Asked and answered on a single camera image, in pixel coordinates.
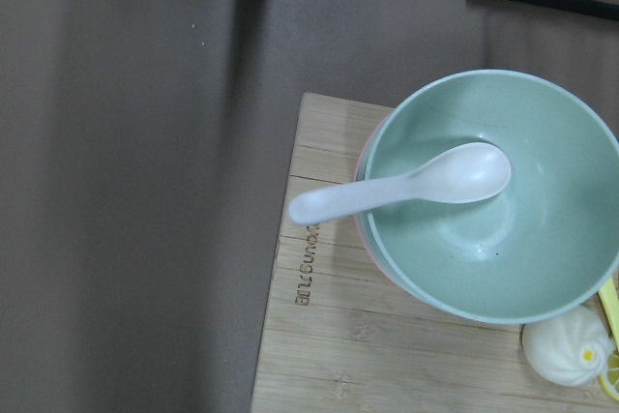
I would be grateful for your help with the bamboo cutting board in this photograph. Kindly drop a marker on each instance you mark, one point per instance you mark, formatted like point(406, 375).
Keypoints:
point(338, 336)

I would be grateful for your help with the white plastic spoon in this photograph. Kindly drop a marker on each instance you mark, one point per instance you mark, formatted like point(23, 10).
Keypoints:
point(467, 173)

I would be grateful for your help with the green bowl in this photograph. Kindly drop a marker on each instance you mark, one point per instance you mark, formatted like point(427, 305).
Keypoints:
point(540, 247)

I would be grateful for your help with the white steamed bun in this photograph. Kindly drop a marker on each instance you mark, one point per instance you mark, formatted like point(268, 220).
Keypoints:
point(569, 350)

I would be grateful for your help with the yellow plastic knife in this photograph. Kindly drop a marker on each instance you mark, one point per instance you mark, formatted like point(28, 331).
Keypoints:
point(609, 299)

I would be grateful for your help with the lemon slice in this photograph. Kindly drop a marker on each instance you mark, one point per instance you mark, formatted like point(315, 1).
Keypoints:
point(609, 378)

